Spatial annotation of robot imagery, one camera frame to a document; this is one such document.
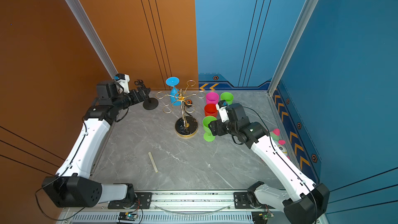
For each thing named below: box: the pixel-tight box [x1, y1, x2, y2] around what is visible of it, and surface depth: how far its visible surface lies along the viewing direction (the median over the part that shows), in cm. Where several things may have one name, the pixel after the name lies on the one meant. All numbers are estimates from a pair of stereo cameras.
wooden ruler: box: [148, 151, 159, 174], surface depth 87 cm
